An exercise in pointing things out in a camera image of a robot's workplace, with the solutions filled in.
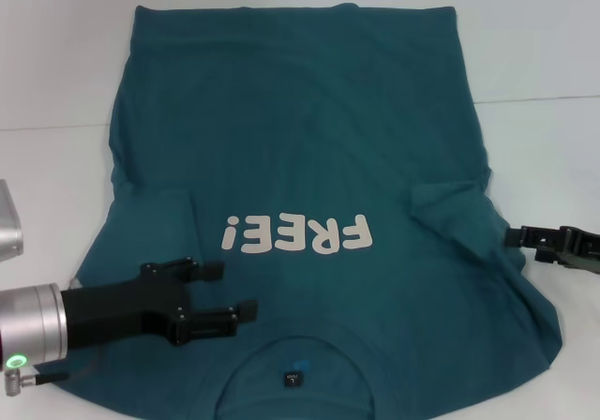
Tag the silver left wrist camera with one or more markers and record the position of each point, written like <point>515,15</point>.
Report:
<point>8,223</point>

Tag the teal t-shirt with FREE print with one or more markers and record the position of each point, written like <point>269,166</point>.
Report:
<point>290,134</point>

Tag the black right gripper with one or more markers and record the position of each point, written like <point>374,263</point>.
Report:
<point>583,251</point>

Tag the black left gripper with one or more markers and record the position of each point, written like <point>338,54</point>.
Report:
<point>122,307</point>

